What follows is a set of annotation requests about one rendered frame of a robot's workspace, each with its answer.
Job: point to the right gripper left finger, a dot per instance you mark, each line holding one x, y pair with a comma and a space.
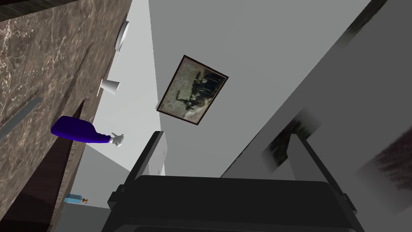
150, 157

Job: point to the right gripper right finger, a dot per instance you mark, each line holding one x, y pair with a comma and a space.
306, 161

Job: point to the blue spray bottle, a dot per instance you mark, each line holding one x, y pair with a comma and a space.
79, 130

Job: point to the dark framed picture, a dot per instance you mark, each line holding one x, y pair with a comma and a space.
192, 90

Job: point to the white cup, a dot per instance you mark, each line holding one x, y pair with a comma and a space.
109, 86

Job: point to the light blue bottle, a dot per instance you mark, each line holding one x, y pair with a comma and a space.
74, 198

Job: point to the white plate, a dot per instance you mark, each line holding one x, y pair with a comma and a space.
122, 36

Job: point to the grey knife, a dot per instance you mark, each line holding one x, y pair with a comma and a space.
17, 120

